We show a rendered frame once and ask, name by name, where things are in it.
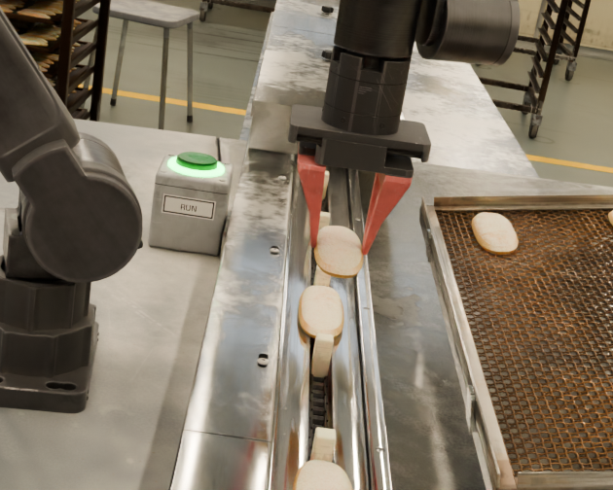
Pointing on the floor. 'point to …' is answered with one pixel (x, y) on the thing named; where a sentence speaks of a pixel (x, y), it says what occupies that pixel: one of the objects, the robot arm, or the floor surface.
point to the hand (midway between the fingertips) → (340, 238)
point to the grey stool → (153, 13)
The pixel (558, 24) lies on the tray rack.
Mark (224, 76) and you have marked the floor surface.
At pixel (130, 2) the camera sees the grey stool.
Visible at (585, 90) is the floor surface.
